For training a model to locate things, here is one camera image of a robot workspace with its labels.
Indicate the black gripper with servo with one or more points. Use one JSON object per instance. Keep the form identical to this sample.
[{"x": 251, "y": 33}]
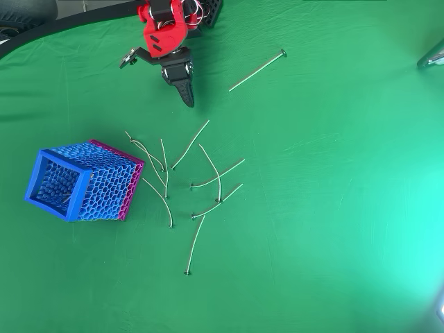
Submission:
[{"x": 177, "y": 72}]

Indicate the candle wick with metal base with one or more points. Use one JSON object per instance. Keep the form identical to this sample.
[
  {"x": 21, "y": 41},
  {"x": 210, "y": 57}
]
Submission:
[
  {"x": 154, "y": 168},
  {"x": 167, "y": 180},
  {"x": 189, "y": 146},
  {"x": 152, "y": 156},
  {"x": 194, "y": 243},
  {"x": 66, "y": 199},
  {"x": 225, "y": 199},
  {"x": 163, "y": 198},
  {"x": 232, "y": 167}
]

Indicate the black perforated arm base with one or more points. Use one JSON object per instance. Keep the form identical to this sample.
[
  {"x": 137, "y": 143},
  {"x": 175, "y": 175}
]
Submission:
[{"x": 212, "y": 13}]

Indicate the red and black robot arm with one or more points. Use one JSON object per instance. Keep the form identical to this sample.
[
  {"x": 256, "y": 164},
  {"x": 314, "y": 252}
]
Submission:
[{"x": 166, "y": 38}]

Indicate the straight candle wick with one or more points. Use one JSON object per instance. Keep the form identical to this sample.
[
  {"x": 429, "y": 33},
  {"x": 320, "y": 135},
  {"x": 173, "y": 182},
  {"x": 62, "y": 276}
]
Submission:
[{"x": 256, "y": 71}]

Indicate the strongly curved candle wick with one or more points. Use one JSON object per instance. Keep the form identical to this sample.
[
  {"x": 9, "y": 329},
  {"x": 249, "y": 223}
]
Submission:
[{"x": 218, "y": 173}]

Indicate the blue honeycomb basket magenta base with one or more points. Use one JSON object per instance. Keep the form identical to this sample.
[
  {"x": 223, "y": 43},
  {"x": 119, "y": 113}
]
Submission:
[{"x": 104, "y": 180}]

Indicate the dark fabric bundle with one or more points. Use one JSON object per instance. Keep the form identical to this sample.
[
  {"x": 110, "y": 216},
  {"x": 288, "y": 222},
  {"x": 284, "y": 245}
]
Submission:
[{"x": 27, "y": 10}]

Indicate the green backdrop cloth black rim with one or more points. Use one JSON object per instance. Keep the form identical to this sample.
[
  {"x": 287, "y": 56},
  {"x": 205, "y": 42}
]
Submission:
[{"x": 312, "y": 225}]

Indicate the chrome stand pole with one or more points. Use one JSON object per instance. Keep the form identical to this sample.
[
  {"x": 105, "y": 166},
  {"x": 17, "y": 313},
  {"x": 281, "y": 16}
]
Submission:
[{"x": 433, "y": 57}]

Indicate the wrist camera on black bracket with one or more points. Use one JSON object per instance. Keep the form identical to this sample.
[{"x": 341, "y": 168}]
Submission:
[{"x": 129, "y": 59}]

